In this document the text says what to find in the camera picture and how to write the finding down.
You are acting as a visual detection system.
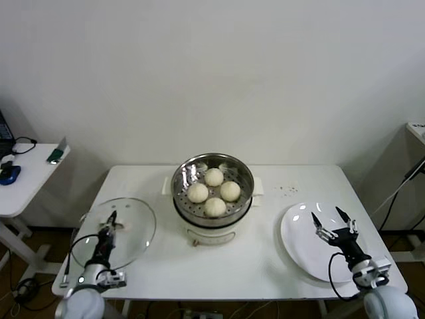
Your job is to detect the white hanging cable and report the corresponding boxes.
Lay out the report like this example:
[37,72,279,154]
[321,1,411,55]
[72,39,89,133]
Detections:
[371,179,408,215]

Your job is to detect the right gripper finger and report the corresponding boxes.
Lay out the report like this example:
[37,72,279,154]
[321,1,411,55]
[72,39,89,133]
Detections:
[335,206,359,235]
[311,212,335,241]

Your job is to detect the glass lid with white handle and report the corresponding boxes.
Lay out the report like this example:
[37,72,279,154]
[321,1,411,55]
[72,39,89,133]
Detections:
[70,197,157,270]

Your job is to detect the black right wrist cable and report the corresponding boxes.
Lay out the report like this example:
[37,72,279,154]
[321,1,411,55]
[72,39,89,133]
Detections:
[328,251,365,302]

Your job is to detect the small green white gadget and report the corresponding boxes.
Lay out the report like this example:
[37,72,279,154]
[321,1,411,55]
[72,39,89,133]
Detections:
[0,153,17,172]

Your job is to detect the black power cable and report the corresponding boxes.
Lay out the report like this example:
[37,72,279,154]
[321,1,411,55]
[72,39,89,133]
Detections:
[378,161,425,232]

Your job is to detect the stainless steel steamer basket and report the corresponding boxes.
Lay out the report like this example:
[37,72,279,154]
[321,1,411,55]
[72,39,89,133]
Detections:
[161,152,265,227]

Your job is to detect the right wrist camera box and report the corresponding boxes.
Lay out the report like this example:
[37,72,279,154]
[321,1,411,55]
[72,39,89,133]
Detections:
[367,255,392,278]

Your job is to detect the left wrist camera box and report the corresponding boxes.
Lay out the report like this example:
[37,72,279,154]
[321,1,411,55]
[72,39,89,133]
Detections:
[99,269,128,288]

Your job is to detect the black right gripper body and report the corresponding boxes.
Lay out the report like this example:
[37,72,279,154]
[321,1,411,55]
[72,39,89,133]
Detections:
[328,228,371,265]

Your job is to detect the floor power strip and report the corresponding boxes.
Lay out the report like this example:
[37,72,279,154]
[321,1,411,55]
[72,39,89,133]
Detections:
[184,308,224,319]

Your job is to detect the blue handheld device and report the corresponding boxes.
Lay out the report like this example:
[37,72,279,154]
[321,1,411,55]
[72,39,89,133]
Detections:
[0,165,22,186]

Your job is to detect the green handled scraper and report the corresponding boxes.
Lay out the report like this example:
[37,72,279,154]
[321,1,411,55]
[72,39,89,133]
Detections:
[46,136,70,164]

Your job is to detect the white cabinet with label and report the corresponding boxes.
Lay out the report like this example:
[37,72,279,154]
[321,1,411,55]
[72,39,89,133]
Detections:
[405,121,425,157]

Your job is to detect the dark crumb specks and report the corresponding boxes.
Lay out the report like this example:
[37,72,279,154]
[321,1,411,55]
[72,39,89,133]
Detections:
[274,185,299,197]

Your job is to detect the black laptop cable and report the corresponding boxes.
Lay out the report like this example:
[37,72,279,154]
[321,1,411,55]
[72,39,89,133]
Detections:
[12,136,37,156]

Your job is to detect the white side table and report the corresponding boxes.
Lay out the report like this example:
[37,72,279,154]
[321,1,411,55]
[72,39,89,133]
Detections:
[0,142,71,276]

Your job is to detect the white steamed baozi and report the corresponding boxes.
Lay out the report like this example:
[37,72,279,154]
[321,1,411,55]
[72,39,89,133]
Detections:
[187,183,210,204]
[203,197,227,218]
[204,167,224,187]
[220,181,241,202]

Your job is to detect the black floor cable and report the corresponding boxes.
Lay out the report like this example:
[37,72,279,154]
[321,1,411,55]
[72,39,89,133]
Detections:
[9,277,60,313]

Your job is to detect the white round plate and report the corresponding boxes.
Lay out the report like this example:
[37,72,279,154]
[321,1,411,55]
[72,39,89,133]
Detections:
[274,201,369,282]

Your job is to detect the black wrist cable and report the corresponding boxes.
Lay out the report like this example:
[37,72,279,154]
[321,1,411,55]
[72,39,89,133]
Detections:
[59,232,100,288]
[328,251,365,302]

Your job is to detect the white electric cooker pot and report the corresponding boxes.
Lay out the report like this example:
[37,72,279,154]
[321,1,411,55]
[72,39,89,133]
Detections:
[173,194,263,249]

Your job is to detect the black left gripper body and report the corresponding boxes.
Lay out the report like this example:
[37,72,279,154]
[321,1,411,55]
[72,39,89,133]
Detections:
[89,229,116,265]

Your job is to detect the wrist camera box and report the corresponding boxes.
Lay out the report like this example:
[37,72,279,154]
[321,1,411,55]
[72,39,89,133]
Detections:
[367,255,392,278]
[99,269,128,288]

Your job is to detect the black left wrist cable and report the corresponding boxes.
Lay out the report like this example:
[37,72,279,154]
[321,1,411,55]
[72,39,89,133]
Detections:
[59,232,100,288]

